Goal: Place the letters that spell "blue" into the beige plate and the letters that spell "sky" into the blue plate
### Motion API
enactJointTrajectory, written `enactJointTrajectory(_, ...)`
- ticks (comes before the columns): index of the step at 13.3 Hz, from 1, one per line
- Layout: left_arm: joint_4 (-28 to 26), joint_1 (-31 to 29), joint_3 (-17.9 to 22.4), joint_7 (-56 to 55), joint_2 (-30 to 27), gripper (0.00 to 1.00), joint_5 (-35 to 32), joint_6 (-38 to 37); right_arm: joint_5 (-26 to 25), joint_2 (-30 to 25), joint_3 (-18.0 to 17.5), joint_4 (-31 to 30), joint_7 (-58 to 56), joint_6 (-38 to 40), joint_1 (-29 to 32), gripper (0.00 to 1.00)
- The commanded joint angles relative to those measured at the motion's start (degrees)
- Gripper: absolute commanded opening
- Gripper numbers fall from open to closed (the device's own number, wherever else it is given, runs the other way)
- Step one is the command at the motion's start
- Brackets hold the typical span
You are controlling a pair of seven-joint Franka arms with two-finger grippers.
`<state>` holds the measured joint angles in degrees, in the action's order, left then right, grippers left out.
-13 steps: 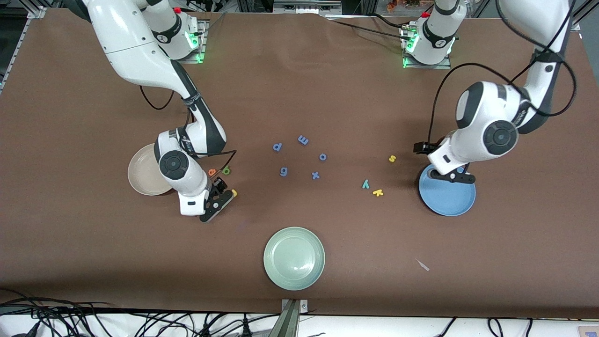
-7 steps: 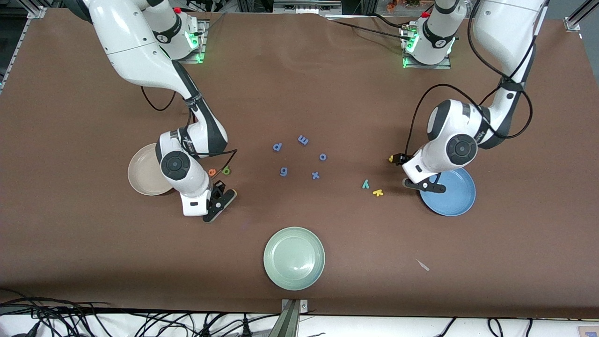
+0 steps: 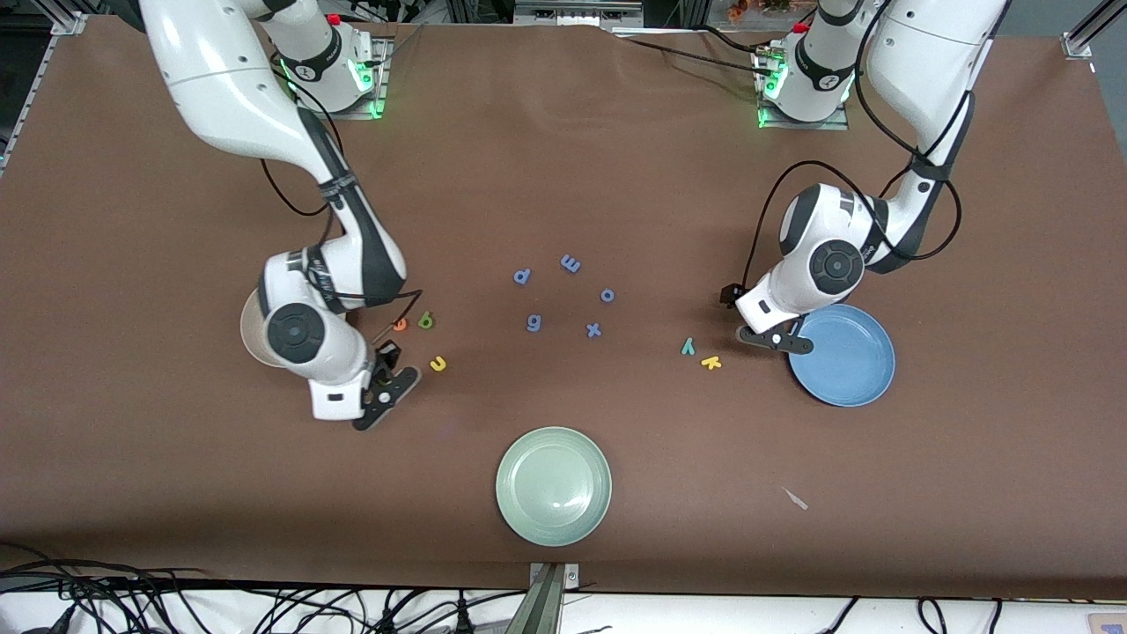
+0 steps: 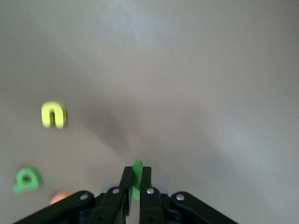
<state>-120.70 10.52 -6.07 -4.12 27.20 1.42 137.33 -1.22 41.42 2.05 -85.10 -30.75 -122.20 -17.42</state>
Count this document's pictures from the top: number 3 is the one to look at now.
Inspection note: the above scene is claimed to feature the blue plate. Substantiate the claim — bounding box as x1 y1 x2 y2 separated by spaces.
788 303 896 408

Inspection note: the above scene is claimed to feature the beige brown plate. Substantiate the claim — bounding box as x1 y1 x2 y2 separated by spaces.
239 286 270 367

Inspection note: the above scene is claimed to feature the pale green plate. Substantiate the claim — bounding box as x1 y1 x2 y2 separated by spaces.
495 426 613 548

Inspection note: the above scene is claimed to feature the grey power strip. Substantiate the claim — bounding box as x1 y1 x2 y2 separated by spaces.
513 0 645 26

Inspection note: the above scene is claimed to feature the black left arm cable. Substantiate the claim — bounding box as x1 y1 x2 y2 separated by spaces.
744 0 965 293

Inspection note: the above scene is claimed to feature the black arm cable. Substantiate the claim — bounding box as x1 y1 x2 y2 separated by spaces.
261 53 425 346
744 0 965 293

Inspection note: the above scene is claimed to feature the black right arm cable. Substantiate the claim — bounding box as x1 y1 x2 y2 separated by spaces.
261 53 425 346

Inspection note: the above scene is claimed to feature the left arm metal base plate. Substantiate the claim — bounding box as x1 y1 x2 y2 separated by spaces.
755 44 851 131

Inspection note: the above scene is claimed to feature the black cable on tabletop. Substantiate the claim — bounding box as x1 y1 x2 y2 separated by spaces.
612 26 777 77

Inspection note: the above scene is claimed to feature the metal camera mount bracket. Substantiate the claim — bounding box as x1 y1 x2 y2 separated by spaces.
504 562 582 634

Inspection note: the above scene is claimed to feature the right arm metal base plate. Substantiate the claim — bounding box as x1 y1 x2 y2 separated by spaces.
292 35 390 120

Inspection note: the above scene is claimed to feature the tangled black cable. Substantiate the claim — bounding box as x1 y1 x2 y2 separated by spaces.
0 544 208 586

